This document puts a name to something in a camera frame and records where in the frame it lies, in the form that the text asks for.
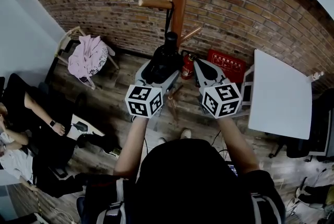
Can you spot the black umbrella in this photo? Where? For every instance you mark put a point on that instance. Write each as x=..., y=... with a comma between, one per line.
x=167, y=61

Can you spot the person's black clothed torso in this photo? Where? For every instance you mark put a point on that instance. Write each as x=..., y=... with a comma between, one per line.
x=185, y=186

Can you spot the pink garment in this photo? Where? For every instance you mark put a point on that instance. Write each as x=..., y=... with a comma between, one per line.
x=86, y=57

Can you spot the device with blue screen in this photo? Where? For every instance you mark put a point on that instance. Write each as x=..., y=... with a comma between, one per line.
x=233, y=170

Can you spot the person's right forearm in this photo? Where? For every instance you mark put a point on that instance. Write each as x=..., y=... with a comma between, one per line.
x=237, y=144

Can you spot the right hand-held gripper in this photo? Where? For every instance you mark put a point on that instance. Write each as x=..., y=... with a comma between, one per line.
x=221, y=101

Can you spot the white square table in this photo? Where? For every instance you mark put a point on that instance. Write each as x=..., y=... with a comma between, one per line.
x=279, y=97

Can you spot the black swivel chair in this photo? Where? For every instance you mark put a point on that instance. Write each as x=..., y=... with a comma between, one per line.
x=295, y=148

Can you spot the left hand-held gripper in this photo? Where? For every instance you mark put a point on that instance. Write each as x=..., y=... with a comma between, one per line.
x=142, y=103

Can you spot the light wooden chair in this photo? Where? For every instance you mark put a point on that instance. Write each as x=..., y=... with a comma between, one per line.
x=65, y=37

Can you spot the red fire equipment box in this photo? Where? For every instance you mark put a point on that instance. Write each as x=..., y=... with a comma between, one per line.
x=229, y=63

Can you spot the dark cabinet white frame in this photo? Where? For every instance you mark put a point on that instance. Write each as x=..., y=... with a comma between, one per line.
x=323, y=134

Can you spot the red fire extinguisher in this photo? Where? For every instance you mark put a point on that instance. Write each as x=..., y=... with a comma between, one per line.
x=187, y=69

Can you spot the person's left forearm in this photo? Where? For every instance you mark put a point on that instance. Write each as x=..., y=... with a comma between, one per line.
x=129, y=150

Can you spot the black bag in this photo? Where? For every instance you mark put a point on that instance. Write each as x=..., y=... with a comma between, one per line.
x=318, y=194

